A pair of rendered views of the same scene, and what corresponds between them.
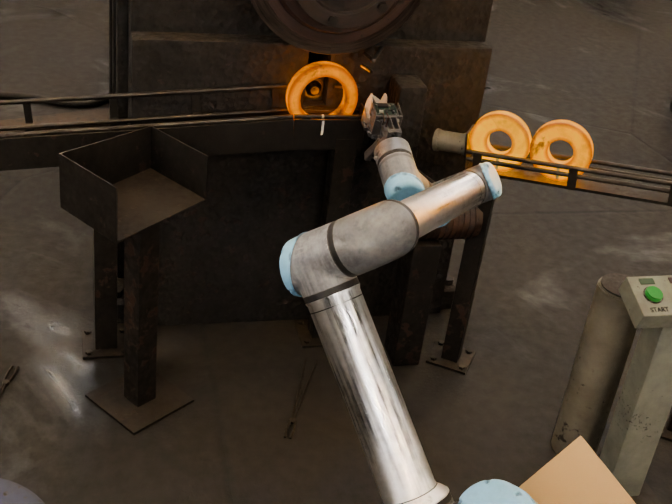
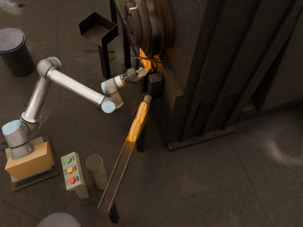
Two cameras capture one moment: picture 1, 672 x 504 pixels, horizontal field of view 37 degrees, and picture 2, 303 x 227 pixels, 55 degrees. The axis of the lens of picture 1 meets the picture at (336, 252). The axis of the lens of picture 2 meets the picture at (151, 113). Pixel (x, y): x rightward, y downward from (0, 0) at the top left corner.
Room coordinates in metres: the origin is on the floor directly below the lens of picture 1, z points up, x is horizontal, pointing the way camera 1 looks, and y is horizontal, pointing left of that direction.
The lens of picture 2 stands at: (2.37, -1.43, 2.52)
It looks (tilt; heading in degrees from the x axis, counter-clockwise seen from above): 60 degrees down; 85
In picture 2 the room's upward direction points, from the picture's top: 5 degrees clockwise
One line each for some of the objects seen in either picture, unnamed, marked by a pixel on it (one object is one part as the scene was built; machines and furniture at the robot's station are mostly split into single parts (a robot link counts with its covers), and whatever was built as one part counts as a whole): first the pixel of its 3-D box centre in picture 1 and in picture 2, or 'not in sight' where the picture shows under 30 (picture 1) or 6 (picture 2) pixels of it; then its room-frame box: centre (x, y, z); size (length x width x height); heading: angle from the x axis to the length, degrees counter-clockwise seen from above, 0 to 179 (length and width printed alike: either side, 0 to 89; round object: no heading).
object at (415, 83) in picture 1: (402, 121); (155, 86); (2.50, -0.13, 0.68); 0.11 x 0.08 x 0.24; 17
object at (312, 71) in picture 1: (321, 97); (145, 57); (2.42, 0.09, 0.75); 0.18 x 0.03 x 0.18; 109
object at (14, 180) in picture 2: not in sight; (28, 159); (1.43, -0.51, 0.10); 0.32 x 0.32 x 0.04; 23
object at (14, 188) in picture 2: not in sight; (30, 161); (1.43, -0.51, 0.04); 0.40 x 0.40 x 0.08; 23
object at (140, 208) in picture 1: (133, 288); (102, 52); (2.01, 0.48, 0.36); 0.26 x 0.20 x 0.72; 142
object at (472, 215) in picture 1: (428, 278); (140, 126); (2.38, -0.27, 0.27); 0.22 x 0.13 x 0.53; 107
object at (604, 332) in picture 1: (597, 371); (98, 174); (2.06, -0.69, 0.26); 0.12 x 0.12 x 0.52
